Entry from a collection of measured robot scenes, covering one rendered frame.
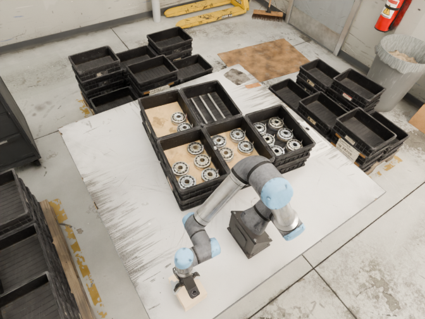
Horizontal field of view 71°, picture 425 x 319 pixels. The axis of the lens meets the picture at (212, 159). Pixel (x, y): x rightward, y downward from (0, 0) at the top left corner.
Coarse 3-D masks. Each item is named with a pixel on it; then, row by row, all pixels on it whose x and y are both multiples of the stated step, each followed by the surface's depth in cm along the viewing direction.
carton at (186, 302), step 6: (174, 276) 144; (198, 282) 143; (198, 288) 141; (180, 294) 139; (186, 294) 139; (204, 294) 140; (180, 300) 138; (186, 300) 138; (192, 300) 138; (198, 300) 140; (186, 306) 136; (192, 306) 142
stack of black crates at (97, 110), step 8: (128, 88) 294; (96, 96) 282; (104, 96) 286; (112, 96) 290; (120, 96) 296; (128, 96) 300; (136, 96) 285; (96, 104) 287; (104, 104) 290; (112, 104) 291; (120, 104) 292; (96, 112) 272
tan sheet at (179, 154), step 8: (168, 152) 187; (176, 152) 187; (184, 152) 187; (168, 160) 183; (176, 160) 183; (184, 160) 183; (192, 160) 184; (192, 168) 180; (192, 176) 176; (200, 176) 177
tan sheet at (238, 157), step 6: (228, 132) 200; (228, 138) 197; (246, 138) 198; (228, 144) 193; (234, 144) 194; (234, 150) 191; (234, 156) 187; (240, 156) 188; (246, 156) 188; (234, 162) 185
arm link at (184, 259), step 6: (180, 252) 118; (186, 252) 118; (192, 252) 120; (174, 258) 120; (180, 258) 116; (186, 258) 116; (192, 258) 117; (180, 264) 115; (186, 264) 115; (192, 264) 119; (180, 270) 120; (186, 270) 120
